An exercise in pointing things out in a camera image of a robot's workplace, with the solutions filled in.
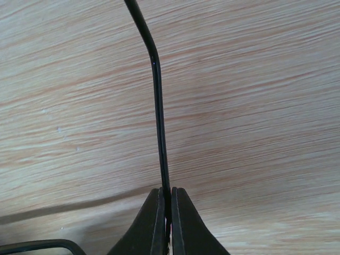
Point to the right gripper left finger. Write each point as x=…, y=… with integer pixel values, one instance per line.
x=147, y=234

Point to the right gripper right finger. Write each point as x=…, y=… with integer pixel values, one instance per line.
x=189, y=233

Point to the black round sunglasses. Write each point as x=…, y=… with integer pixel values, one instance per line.
x=44, y=108

